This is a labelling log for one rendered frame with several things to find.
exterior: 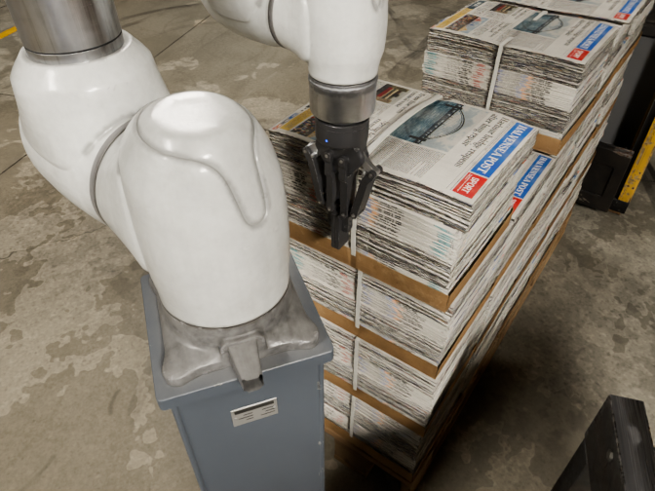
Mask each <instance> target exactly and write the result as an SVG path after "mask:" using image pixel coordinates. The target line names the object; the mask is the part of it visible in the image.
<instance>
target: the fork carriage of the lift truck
mask: <svg viewBox="0 0 655 491"><path fill-rule="evenodd" d="M634 153H635V151H633V150H629V149H626V148H622V147H619V146H615V145H612V144H608V143H604V142H601V141H600V142H599V143H598V145H597V148H596V154H595V156H594V158H593V160H592V164H591V166H590V168H589V170H588V172H587V174H586V175H585V177H584V179H583V182H582V184H581V186H582V187H581V190H580V191H579V195H578V198H577V200H576V202H575V203H578V204H581V205H584V206H587V207H590V208H595V209H598V210H601V211H604V212H608V210H609V208H610V206H611V204H612V201H613V199H614V197H615V195H616V193H617V190H618V188H619V186H620V184H621V181H622V179H623V177H624V175H625V172H626V170H627V168H628V166H629V163H630V161H631V159H632V157H633V155H634Z"/></svg>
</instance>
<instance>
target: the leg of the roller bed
mask: <svg viewBox="0 0 655 491"><path fill-rule="evenodd" d="M551 491H591V486H590V478H589V469H588V460H587V451H586V442H585V439H583V441H582V442H581V444H580V445H579V447H578V449H577V450H576V452H575V453H574V455H573V456H572V458H571V459H570V461H569V463H568V464H567V466H566V467H565V469H564V470H563V472H562V474H561V475H560V477H559V479H558V480H557V482H556V483H555V485H554V487H553V488H552V490H551Z"/></svg>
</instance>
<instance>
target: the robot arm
mask: <svg viewBox="0 0 655 491"><path fill-rule="evenodd" d="M201 1H202V3H203V5H204V6H205V8H206V10H207V11H208V12H209V13H210V15H211V16H212V17H213V18H214V19H215V20H216V21H217V22H219V23H220V24H221V25H223V26H224V27H225V28H227V29H229V30H231V31H233V32H235V33H237V34H239V35H241V36H243V37H246V38H248V39H251V40H252V41H255V42H258V43H261V44H265V45H268V46H273V47H281V48H285V49H288V50H290V51H292V52H293V53H294V54H296V55H297V56H298V57H299V58H300V59H301V60H303V61H305V62H307V63H308V71H309V74H308V82H309V103H310V110H311V112H312V114H313V115H314V116H315V135H316V138H317V139H316V141H312V142H310V143H309V144H308V145H306V146H305V147H303V148H302V152H303V154H304V156H305V158H306V160H307V162H308V165H309V169H310V173H311V177H312V181H313V186H314V190H315V194H316V198H317V202H318V204H319V205H324V206H326V207H327V211H328V225H329V226H331V246H332V247H334V248H336V249H341V248H342V247H343V246H344V245H345V244H346V243H347V242H348V240H349V230H350V229H351V228H352V227H353V219H356V218H357V217H358V216H359V215H360V214H361V213H362V212H363V211H364V210H365V208H366V203H367V201H368V198H369V195H370V192H371V189H372V186H373V184H374V181H375V178H376V176H377V175H379V174H380V173H381V172H382V171H383V168H382V167H381V166H380V165H376V166H375V165H374V164H373V162H372V161H371V160H370V159H369V158H368V157H369V153H368V151H367V148H366V144H367V140H368V131H369V117H370V116H371V115H372V114H373V112H374V110H375V103H376V89H377V82H378V74H377V73H378V66H379V63H380V60H381V58H382V55H383V52H384V48H385V42H386V34H387V24H388V0H201ZM5 2H6V4H7V7H8V9H9V12H10V14H11V17H12V19H13V22H14V24H15V26H16V29H17V31H18V34H19V38H20V40H21V42H22V44H23V47H22V48H21V49H20V51H19V54H18V56H17V58H16V61H15V63H14V65H13V68H12V71H11V75H10V80H11V84H12V88H13V91H14V95H15V98H16V102H17V106H18V110H19V132H20V137H21V141H22V144H23V147H24V149H25V151H26V153H27V155H28V157H29V159H30V160H31V162H32V164H33V165H34V166H35V168H36V169H38V170H39V172H40V173H41V174H42V175H43V176H44V177H45V178H46V179H47V180H48V181H49V182H50V183H51V184H52V185H53V186H54V187H55V188H56V189H57V190H58V191H59V192H60V193H61V194H62V195H63V196H64V197H65V198H67V199H68V200H69V201H70V202H72V203H73V204H74V205H75V206H77V207H78V208H80V209H81V210H83V211H84V212H85V213H87V214H88V215H90V216H91V217H93V218H94V219H96V220H97V221H99V222H101V223H103V224H105V225H106V226H108V227H109V228H110V229H111V230H112V231H113V232H114V233H115V234H116V235H117V237H118V238H119V239H120V240H121V241H122V242H123V244H124V245H125V246H126V247H127V249H128V250H129V251H130V252H131V254H132V255H133V256H134V258H135V259H136V261H137V262H138V263H139V265H140V266H141V267H142V268H143V269H144V270H145V271H147V272H149V274H150V278H149V284H150V287H151V290H152V291H153V293H154V294H155V295H156V297H157V302H158V309H159V315H160V322H161V327H162V334H163V340H164V346H165V357H164V362H163V366H162V374H163V377H164V379H165V382H166V383H167V384H168V385H169V386H172V387H180V386H183V385H185V384H187V383H189V382H191V381H192V380H194V379H196V378H198V377H200V376H202V375H205V374H208V373H211V372H214V371H217V370H220V369H224V368H227V367H231V366H232V367H233V369H234V371H235V373H236V375H237V377H238V380H239V382H240V384H241V386H242V388H243V390H244V391H247V392H248V393H250V392H253V391H256V390H260V388H261V386H263V385H264V383H263V376H262V369H261V363H260V359H261V358H265V357H268V356H272V355H275V354H278V353H282V352H286V351H293V350H309V349H312V348H314V347H315V346H316V345H317V344H318V342H319V329H318V327H317V326H316V325H315V324H314V323H313V322H312V321H311V320H310V319H309V317H308V316H307V315H306V313H305V311H304V309H303V306H302V304H301V302H300V299H299V297H298V295H297V292H296V290H295V288H294V285H293V283H292V281H291V278H290V276H289V255H290V245H289V212H288V203H287V196H286V189H285V183H284V178H283V173H282V169H281V166H280V163H279V160H278V157H277V154H276V151H275V149H274V147H273V145H272V143H271V141H270V139H269V137H268V135H267V133H266V132H265V130H264V128H263V127H262V126H261V125H260V123H259V122H258V121H257V119H256V118H255V117H254V116H253V115H252V113H251V112H250V111H249V110H248V109H247V108H246V107H245V106H243V105H242V104H240V103H238V102H236V101H234V100H233V99H231V98H229V97H227V96H225V95H223V94H217V93H213V92H206V91H186V92H179V93H174V94H170V92H169V90H168V88H167V86H166V84H165V82H164V80H163V78H162V76H161V74H160V72H159V69H158V67H157V65H156V63H155V60H154V58H153V56H152V54H151V52H150V51H149V50H148V49H147V48H146V47H145V46H144V45H143V44H142V43H141V42H139V41H138V40H137V39H136V38H135V37H134V36H133V35H131V34H130V33H128V32H127V31H125V30H123V29H122V28H121V24H120V21H119V18H118V14H117V11H116V7H115V4H114V0H5ZM361 166H363V168H364V169H363V173H362V177H363V178H362V180H361V182H360V185H359V188H358V191H357V194H356V175H357V173H358V168H360V167H361ZM323 192H324V194H323ZM355 195H356V197H355ZM339 205H340V206H339Z"/></svg>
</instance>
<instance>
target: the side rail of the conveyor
mask: <svg viewBox="0 0 655 491"><path fill-rule="evenodd" d="M585 442H586V451H587V460H588V469H589V478H590V486H591V491H655V451H654V446H653V441H652V436H651V432H650V428H649V423H648V419H647V414H646V409H645V405H644V401H642V400H638V399H633V398H628V397H619V396H615V395H609V396H608V397H607V399H606V401H605V402H604V404H603V405H602V407H601V408H600V410H599V412H598V413H597V415H596V417H595V419H594V420H593V422H592V423H591V425H590V426H589V427H588V429H587V430H586V432H585Z"/></svg>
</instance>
